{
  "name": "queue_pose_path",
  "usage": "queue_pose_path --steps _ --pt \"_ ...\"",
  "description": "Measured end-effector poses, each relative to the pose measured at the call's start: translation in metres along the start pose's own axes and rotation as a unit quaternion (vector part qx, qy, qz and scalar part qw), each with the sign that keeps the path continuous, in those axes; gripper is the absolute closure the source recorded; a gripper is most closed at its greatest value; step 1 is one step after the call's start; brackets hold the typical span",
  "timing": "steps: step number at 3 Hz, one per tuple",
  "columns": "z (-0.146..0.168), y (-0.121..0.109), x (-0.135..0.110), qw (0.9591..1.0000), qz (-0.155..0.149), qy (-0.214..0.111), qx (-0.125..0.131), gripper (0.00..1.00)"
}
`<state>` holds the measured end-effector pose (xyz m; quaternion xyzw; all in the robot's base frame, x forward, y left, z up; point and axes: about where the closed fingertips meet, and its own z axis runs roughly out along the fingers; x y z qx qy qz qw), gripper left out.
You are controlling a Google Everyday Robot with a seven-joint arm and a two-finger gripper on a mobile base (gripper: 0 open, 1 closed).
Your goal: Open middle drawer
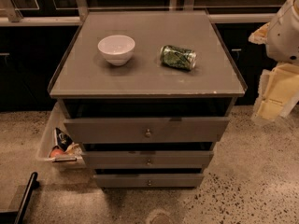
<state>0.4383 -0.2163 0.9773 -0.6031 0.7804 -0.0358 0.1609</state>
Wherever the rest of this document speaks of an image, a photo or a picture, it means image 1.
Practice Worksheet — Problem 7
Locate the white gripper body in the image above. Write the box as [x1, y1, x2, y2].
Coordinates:
[251, 63, 299, 122]

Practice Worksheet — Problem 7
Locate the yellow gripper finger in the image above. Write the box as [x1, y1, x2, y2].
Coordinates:
[249, 22, 270, 45]

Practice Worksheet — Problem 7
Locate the grey drawer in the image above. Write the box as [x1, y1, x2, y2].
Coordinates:
[82, 150, 213, 169]
[93, 174, 204, 188]
[64, 117, 229, 144]

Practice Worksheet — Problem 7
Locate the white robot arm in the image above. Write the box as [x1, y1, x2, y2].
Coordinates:
[249, 0, 299, 125]

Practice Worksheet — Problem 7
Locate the grey drawer cabinet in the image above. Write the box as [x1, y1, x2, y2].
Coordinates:
[49, 11, 246, 176]

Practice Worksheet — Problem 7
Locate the grey top drawer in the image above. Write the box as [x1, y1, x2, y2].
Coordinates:
[64, 117, 229, 144]

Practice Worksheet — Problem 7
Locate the grey bottom drawer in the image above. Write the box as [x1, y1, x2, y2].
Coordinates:
[93, 174, 204, 188]

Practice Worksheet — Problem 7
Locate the green soda can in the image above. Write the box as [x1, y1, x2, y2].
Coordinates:
[160, 45, 197, 71]

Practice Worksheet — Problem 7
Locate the white ceramic bowl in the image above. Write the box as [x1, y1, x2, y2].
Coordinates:
[97, 35, 135, 66]

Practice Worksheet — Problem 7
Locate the dark chip bag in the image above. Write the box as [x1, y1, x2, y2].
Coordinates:
[54, 128, 73, 151]

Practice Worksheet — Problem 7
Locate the clear plastic bin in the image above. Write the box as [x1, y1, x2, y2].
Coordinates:
[36, 103, 86, 170]

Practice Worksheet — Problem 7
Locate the red apple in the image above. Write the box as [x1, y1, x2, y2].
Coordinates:
[50, 148, 64, 158]

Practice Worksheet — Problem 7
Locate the black bar object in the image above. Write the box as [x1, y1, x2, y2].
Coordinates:
[0, 172, 39, 224]

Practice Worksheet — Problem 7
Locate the metal window rail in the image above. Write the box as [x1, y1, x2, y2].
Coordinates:
[0, 0, 286, 26]

